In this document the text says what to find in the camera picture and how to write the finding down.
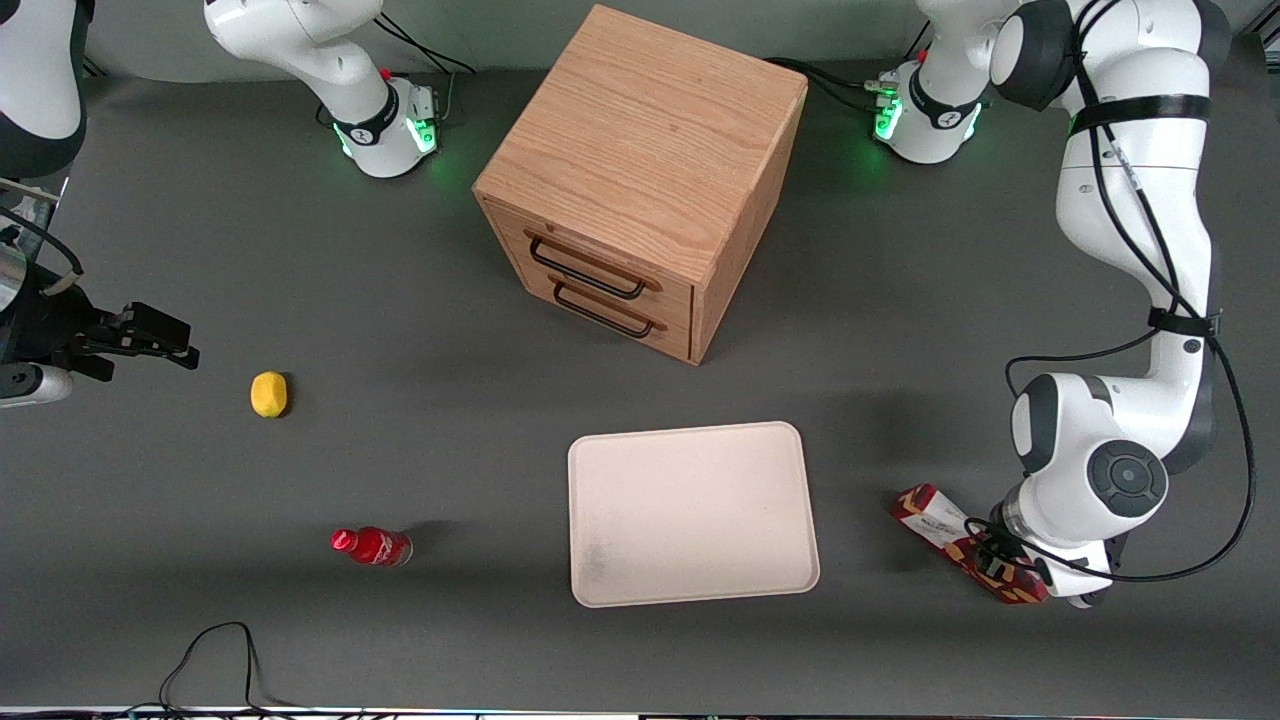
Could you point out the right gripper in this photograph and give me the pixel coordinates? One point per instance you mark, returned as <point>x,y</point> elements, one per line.
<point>52,327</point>

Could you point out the red cola bottle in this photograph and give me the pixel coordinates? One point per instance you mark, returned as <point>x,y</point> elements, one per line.
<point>375,547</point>

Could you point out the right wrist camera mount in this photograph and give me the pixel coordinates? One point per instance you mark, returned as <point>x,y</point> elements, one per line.
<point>25,215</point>

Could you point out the yellow lemon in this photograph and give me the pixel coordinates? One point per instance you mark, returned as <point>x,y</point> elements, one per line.
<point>268,394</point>

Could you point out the red cookie box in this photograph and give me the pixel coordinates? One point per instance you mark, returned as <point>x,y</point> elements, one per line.
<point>930,520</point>

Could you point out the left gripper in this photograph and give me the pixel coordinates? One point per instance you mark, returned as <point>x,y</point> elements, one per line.
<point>996,558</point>

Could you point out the beige plastic tray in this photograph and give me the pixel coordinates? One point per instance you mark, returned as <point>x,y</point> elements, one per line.
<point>690,515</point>

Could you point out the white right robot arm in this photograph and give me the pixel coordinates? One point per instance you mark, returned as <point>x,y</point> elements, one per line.
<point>300,40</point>

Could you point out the wooden two-drawer cabinet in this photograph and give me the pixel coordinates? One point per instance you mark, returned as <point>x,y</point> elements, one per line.
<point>640,150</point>

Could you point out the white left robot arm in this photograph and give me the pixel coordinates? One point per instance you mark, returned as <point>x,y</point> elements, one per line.
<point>1130,200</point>

